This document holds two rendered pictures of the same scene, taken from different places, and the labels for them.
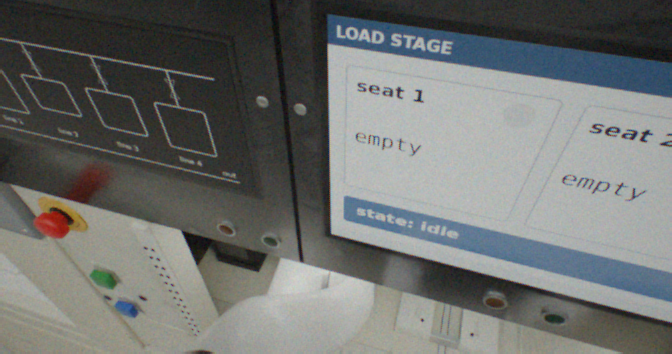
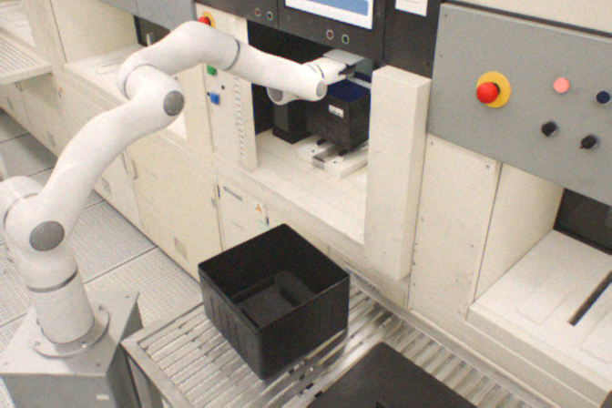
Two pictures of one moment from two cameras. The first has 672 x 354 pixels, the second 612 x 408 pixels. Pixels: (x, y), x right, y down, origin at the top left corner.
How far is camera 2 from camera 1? 1.19 m
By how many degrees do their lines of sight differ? 27
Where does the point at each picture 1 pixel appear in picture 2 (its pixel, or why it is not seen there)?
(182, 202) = not seen: outside the picture
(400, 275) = (305, 26)
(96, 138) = not seen: outside the picture
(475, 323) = not seen: hidden behind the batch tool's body
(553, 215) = not seen: outside the picture
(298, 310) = (274, 59)
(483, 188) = not seen: outside the picture
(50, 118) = not seen: outside the picture
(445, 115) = not seen: outside the picture
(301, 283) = not seen: hidden behind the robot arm
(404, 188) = not seen: outside the picture
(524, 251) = not seen: outside the picture
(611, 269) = (349, 2)
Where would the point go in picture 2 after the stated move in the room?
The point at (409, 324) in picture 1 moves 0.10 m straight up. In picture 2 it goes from (362, 180) to (364, 153)
